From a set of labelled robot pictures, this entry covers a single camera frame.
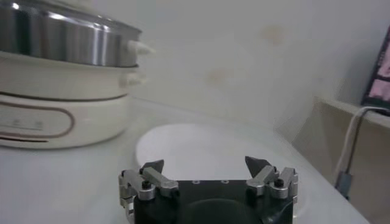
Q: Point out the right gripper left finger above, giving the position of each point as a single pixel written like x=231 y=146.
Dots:
x=143 y=184

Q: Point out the grey open laptop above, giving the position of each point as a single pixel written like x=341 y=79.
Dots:
x=381 y=82

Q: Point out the white round plate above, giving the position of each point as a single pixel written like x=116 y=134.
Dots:
x=198 y=146

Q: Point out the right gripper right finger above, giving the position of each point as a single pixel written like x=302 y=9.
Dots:
x=277 y=184

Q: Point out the stainless steel steamer basket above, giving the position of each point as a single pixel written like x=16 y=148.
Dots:
x=61 y=39

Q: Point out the white side table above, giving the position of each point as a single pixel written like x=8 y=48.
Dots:
x=320 y=152

